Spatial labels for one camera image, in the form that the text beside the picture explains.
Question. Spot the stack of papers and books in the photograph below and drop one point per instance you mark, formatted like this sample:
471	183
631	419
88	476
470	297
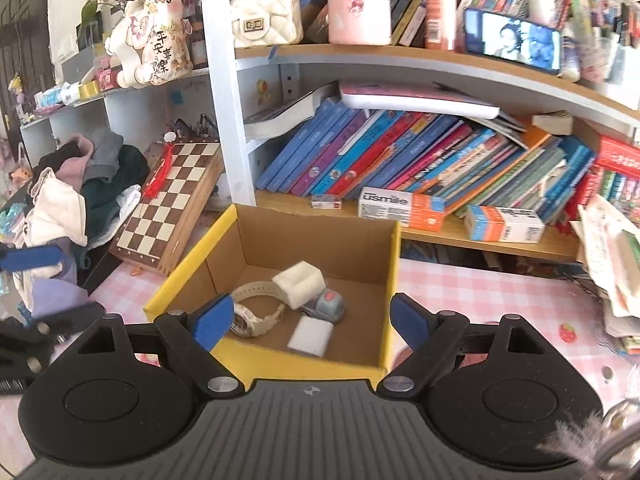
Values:
610	260

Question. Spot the orange bottle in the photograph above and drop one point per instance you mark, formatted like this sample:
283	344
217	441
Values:
441	10

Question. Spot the green plant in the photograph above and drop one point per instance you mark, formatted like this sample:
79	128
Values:
90	12

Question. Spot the wooden chessboard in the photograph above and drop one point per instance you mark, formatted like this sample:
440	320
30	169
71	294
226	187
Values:
170	200

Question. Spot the small red white box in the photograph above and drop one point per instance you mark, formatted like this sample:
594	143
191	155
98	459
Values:
327	202

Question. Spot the white wristwatch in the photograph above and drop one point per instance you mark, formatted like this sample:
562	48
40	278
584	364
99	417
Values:
250	323

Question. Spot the smartphone showing video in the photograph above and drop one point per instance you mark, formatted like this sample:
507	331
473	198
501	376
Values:
512	40

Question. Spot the row of colourful books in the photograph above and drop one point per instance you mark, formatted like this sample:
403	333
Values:
350	155

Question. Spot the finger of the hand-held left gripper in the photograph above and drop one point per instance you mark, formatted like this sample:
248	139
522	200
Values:
30	258
65	322

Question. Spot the pink cup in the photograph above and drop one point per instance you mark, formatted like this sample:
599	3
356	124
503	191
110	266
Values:
357	5

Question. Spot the pile of clothes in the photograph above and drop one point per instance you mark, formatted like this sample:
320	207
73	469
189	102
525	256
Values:
55	210

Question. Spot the yellow cardboard box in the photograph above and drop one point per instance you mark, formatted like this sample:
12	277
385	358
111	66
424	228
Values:
310	245

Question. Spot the small white block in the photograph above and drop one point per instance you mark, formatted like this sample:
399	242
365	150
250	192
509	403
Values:
311	336

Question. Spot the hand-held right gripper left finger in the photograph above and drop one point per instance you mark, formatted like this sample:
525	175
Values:
215	321

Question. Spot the white bookshelf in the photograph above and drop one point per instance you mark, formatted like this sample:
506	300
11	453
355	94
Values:
220	110

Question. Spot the white quilted handbag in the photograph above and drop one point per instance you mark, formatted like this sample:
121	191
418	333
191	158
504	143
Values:
265	22

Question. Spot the thick red dictionary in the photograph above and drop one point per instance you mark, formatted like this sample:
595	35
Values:
620	157

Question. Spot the white flat folder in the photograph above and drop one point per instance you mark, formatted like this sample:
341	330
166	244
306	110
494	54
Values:
420	102

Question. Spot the white foam block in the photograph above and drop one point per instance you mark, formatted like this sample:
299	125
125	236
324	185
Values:
297	282

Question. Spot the red tassel ornament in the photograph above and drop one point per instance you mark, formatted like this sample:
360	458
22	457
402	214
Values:
160	175

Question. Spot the pink checkered desktop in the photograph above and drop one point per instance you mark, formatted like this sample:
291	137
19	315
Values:
500	300

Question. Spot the blue orange white carton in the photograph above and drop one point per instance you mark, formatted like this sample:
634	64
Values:
505	225

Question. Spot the white lucky doll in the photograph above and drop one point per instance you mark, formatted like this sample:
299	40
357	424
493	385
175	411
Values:
150	40

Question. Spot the thick paperback book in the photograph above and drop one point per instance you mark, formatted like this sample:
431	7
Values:
285	112

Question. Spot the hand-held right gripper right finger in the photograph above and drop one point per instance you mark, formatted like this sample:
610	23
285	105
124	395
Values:
410	320

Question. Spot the blue purple toy truck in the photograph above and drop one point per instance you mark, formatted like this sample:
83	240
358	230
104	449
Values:
327	305

